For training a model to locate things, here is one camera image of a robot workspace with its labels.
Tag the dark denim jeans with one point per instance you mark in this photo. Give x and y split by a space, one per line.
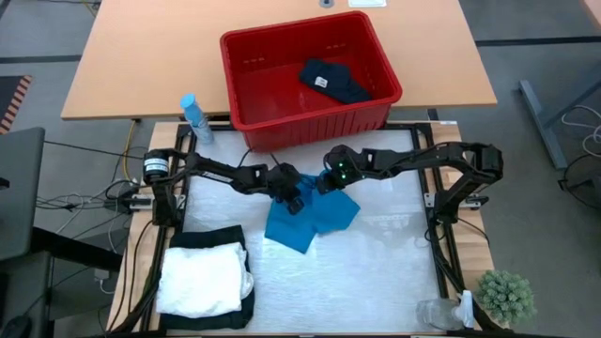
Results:
206 235

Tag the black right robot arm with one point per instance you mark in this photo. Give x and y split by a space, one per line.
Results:
446 157

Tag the grey desk grommet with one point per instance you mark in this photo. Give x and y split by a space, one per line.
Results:
326 3

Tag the light blue air freshener bottle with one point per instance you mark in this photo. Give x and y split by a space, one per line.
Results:
197 119

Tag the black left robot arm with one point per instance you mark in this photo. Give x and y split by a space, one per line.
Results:
206 169

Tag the small green potted plant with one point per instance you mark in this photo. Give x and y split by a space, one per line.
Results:
504 298

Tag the blue garment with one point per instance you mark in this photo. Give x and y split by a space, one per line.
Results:
319 220

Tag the grey metal desk leg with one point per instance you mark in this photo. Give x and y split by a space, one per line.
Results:
540 117

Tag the black aluminium table frame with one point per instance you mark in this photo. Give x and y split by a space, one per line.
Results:
441 263

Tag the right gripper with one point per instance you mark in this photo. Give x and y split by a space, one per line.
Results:
345 166

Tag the red plastic laundry bin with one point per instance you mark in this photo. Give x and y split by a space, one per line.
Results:
263 122

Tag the white paper sheet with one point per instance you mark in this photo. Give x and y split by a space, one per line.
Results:
367 3

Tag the white lace garment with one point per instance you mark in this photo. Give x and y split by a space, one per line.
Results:
202 281

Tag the dark navy garment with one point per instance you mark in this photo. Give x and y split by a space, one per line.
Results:
338 82

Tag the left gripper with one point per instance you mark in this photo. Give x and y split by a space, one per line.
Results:
284 180

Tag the clear spray bottle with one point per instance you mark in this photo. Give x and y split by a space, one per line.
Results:
439 312

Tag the grey equipment case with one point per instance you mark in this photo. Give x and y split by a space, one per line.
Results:
21 188

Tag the orange wooden desk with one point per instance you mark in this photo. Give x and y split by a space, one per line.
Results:
141 56

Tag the white power adapter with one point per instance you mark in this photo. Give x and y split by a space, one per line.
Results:
102 277

